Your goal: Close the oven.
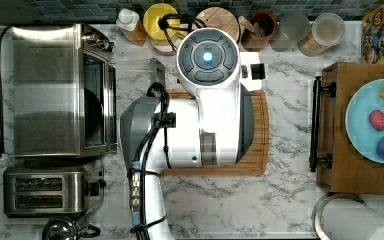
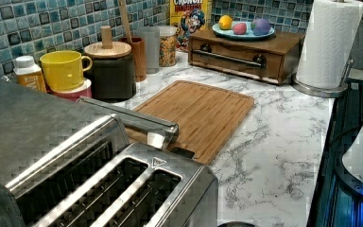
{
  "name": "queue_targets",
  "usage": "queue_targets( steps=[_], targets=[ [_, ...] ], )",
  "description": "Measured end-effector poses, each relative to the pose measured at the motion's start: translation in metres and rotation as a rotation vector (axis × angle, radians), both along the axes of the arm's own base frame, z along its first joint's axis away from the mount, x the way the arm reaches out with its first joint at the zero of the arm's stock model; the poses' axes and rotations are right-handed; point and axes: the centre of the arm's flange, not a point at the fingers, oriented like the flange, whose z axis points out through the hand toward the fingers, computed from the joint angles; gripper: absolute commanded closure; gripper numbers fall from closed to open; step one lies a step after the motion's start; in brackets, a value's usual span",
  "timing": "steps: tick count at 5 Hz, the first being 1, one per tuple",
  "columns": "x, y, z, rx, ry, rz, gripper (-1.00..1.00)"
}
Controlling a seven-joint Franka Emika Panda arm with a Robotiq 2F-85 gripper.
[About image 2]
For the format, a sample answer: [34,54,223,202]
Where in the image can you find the bamboo cutting board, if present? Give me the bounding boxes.
[134,80,254,165]

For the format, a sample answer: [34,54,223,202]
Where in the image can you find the glass jar of cereal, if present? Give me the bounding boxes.
[159,26,177,67]

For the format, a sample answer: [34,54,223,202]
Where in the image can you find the wooden drawer box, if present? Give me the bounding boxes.
[188,30,303,85]

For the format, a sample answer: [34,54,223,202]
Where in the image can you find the silver toaster oven body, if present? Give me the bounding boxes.
[0,79,129,227]

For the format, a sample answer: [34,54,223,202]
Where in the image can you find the purple toy fruit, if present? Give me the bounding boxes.
[251,18,270,36]

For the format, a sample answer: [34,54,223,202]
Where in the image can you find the pink and white bowl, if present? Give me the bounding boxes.
[50,79,92,101]

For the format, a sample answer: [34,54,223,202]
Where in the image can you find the metal paper towel holder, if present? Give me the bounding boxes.
[290,58,354,98]

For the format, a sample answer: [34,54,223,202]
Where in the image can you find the stainless steel slot toaster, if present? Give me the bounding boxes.
[32,143,218,227]

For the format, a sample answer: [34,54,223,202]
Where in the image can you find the yellow cereal box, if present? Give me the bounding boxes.
[169,0,212,52]

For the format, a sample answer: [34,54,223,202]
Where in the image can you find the yellow toy lemon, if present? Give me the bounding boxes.
[218,15,233,30]

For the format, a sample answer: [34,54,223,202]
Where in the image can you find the oven door with handle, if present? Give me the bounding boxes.
[78,96,179,149]

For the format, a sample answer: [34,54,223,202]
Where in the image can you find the light blue plate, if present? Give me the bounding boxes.
[212,22,275,41]

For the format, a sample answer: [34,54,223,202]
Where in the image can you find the yellow ceramic mug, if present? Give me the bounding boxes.
[40,50,93,92]

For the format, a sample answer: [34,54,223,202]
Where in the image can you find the frosted grey plastic cup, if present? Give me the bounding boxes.
[136,26,160,74]

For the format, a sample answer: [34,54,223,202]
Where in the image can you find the orange bottle with white cap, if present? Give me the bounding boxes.
[13,56,46,93]

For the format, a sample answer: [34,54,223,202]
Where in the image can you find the white paper towel roll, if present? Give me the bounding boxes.
[296,0,363,89]

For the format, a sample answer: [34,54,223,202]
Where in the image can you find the wooden spoon handle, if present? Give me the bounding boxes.
[117,0,132,44]

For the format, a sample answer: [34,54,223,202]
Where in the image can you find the brown wooden utensil holder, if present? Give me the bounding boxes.
[130,37,147,82]

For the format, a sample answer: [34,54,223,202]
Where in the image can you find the black canister with wooden lid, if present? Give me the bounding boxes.
[84,26,136,100]

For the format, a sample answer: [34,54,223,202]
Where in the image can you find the pink toy fruit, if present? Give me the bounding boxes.
[233,23,247,35]

